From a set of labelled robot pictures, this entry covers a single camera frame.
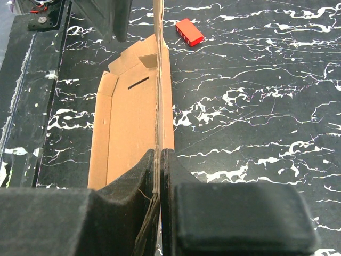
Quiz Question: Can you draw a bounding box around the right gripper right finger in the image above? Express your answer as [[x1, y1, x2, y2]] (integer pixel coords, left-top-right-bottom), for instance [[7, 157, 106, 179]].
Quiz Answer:
[[161, 149, 319, 255]]

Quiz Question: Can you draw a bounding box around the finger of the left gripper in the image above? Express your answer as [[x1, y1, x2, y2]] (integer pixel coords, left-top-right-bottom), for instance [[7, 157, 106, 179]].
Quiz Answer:
[[74, 0, 132, 42]]

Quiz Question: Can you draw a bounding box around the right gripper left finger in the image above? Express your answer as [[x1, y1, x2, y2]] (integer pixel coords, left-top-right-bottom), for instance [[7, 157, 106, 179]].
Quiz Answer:
[[1, 149, 154, 255]]

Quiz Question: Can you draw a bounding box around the cardboard box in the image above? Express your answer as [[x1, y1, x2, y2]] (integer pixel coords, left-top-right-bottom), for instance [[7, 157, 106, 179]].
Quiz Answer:
[[88, 1, 174, 255]]

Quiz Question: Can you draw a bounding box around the red rectangular block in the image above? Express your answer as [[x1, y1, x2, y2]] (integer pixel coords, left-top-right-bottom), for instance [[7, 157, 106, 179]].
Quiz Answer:
[[175, 18, 204, 47]]

